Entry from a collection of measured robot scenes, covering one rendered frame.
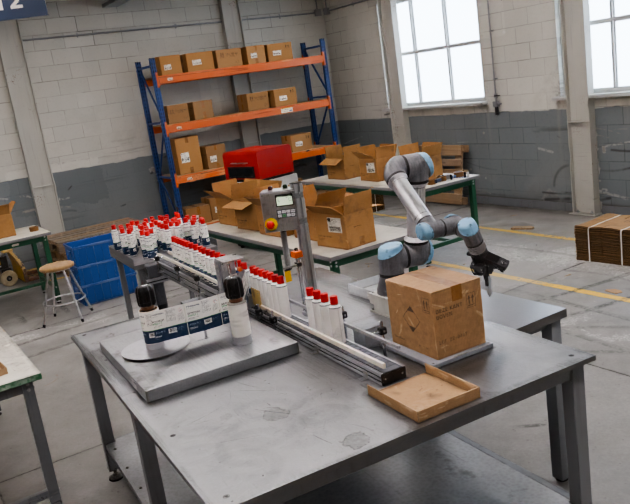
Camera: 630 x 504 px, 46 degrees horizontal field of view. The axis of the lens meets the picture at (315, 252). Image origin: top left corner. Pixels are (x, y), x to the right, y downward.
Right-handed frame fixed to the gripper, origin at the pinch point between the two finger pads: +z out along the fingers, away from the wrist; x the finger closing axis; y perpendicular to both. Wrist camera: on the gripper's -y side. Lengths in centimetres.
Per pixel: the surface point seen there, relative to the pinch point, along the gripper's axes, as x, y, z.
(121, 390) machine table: 118, 103, -47
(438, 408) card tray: 85, -25, -28
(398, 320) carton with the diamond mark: 43, 19, -20
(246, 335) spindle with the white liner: 70, 80, -32
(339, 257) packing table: -69, 167, 54
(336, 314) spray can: 53, 39, -32
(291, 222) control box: 15, 81, -49
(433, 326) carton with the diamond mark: 48, -3, -25
